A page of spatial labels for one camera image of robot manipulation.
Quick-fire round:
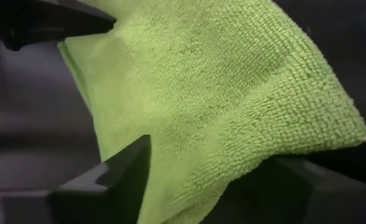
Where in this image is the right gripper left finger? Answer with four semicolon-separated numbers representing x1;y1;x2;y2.
49;134;153;224

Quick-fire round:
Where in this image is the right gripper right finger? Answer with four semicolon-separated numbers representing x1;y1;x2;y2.
201;154;361;224

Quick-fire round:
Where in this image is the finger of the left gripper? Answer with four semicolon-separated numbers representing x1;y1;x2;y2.
2;0;118;52

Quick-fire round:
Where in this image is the green microfiber towel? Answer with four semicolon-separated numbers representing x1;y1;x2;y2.
57;0;366;224

